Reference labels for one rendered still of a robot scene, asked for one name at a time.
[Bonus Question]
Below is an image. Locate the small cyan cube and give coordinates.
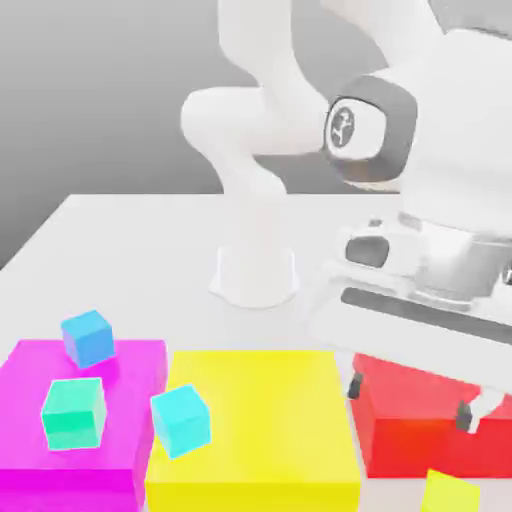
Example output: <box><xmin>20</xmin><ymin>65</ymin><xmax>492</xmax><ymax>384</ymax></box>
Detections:
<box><xmin>150</xmin><ymin>383</ymin><xmax>213</xmax><ymax>461</ymax></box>

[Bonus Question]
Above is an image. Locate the small yellow cube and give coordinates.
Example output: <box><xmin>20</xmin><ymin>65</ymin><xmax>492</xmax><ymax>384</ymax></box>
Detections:
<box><xmin>419</xmin><ymin>468</ymin><xmax>482</xmax><ymax>512</ymax></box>

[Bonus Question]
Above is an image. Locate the small green cube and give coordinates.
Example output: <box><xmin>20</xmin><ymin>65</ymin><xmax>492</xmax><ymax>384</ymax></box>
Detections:
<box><xmin>40</xmin><ymin>376</ymin><xmax>109</xmax><ymax>453</ymax></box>

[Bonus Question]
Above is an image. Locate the large yellow box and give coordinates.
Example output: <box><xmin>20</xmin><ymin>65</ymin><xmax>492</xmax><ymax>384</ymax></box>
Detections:
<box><xmin>144</xmin><ymin>350</ymin><xmax>364</xmax><ymax>512</ymax></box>

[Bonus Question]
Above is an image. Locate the large red box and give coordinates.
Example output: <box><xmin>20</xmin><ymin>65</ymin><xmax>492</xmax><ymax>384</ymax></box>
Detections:
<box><xmin>349</xmin><ymin>352</ymin><xmax>512</xmax><ymax>480</ymax></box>

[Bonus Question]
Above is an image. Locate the small blue cube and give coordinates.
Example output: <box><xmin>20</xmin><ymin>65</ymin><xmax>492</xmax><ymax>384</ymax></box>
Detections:
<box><xmin>60</xmin><ymin>309</ymin><xmax>117</xmax><ymax>370</ymax></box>

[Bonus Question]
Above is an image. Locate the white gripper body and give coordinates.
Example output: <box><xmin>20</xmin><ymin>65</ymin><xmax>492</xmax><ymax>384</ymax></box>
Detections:
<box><xmin>308</xmin><ymin>260</ymin><xmax>512</xmax><ymax>398</ymax></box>

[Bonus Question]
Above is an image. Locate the large magenta box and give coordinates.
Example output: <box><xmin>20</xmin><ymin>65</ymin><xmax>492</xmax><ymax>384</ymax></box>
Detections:
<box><xmin>0</xmin><ymin>338</ymin><xmax>169</xmax><ymax>512</ymax></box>

